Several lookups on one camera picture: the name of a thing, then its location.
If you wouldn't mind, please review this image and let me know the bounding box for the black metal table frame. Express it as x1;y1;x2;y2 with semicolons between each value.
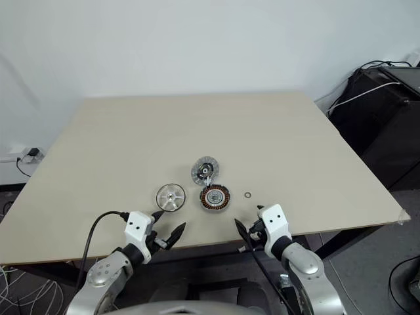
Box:
0;225;393;296

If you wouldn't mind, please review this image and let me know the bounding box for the black power strip cable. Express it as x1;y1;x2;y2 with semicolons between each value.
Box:
15;156;32;177

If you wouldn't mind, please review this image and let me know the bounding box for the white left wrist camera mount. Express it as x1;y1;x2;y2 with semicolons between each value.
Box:
123;211;156;264

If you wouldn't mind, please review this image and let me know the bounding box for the white power strip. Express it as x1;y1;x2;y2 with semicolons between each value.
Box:
0;145;44;164

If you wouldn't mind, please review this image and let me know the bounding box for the silver round motor housing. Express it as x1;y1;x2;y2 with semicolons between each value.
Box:
190;156;220;186

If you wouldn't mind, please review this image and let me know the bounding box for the grey robot torso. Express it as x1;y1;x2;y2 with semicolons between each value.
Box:
113;296;252;315

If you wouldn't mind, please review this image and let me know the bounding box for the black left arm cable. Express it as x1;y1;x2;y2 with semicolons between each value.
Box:
78;211;129;293

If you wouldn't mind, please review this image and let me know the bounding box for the white cable over cabinet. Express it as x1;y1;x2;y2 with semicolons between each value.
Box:
327;81;404;116

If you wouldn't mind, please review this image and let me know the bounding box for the thin white floor cable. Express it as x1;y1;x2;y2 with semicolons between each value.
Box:
327;261;352;303

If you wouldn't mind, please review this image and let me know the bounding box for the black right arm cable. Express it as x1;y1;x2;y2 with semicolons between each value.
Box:
244;229;298;315

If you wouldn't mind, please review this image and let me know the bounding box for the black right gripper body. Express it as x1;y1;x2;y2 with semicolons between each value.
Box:
245;219;268;246

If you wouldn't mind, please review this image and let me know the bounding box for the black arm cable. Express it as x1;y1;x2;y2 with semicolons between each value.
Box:
244;229;298;315
78;211;129;293

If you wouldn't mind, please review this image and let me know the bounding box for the copper wound motor stator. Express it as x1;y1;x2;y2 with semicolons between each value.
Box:
199;184;232;214

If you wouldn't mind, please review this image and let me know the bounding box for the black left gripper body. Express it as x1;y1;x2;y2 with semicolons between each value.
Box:
149;216;172;255

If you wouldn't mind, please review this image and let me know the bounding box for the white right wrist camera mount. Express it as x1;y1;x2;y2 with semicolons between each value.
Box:
258;203;293;260

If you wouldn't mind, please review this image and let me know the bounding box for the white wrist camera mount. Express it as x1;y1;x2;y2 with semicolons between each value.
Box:
123;211;156;264
258;203;293;260

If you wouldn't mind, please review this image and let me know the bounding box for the black cabinet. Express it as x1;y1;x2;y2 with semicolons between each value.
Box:
327;64;420;192

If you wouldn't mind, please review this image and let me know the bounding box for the thin black cable behind cabinet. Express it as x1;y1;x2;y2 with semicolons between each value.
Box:
358;60;415;72

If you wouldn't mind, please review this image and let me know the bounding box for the white floor cable tangle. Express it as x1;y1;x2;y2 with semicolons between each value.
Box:
0;264;80;315

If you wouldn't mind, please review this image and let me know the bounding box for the black looped floor cable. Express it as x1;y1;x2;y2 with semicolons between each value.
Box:
388;255;420;306

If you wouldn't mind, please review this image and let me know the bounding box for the silver rotor cover black ring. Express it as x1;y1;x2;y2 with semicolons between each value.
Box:
154;182;187;212

